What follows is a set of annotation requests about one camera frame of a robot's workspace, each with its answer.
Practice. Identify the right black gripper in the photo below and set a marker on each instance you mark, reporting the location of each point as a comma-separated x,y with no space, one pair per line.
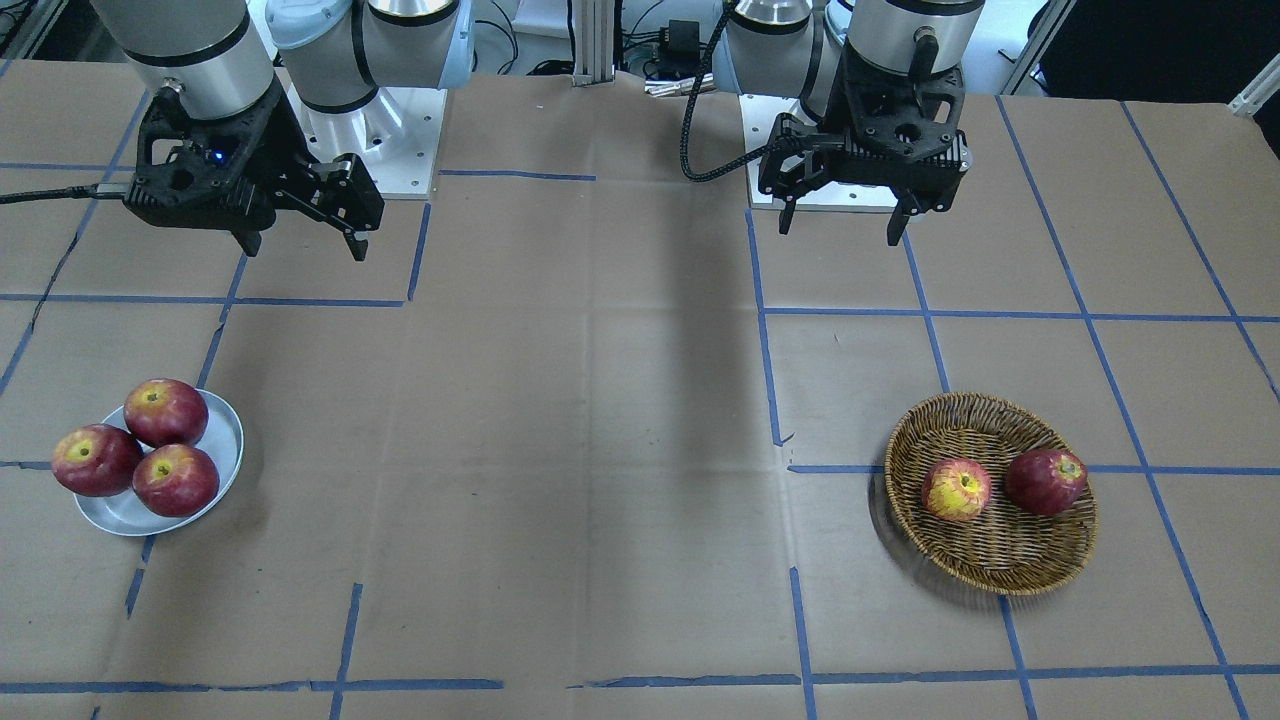
287,152

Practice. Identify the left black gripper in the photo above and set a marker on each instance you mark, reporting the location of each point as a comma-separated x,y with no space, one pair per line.
795,150

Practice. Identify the yellow-red apple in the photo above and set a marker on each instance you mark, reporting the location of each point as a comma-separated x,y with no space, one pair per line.
957,489

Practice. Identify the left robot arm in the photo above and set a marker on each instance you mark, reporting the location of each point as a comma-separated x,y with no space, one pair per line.
792,49

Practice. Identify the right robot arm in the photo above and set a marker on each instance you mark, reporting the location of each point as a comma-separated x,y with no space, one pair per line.
335,54

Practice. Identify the red apple plate top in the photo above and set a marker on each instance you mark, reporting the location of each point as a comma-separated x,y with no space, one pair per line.
162,411

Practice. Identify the red apple plate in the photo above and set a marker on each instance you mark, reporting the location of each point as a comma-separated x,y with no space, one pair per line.
162,411
176,481
97,460

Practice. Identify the red apple plate front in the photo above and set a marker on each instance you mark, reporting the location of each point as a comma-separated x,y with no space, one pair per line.
176,481

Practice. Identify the woven wicker basket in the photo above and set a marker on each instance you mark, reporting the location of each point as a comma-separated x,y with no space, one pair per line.
1005,550

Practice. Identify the grey round plate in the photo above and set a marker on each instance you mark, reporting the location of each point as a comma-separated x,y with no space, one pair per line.
124,515

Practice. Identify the dark red apple in basket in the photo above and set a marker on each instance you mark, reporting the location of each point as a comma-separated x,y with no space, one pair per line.
1045,481

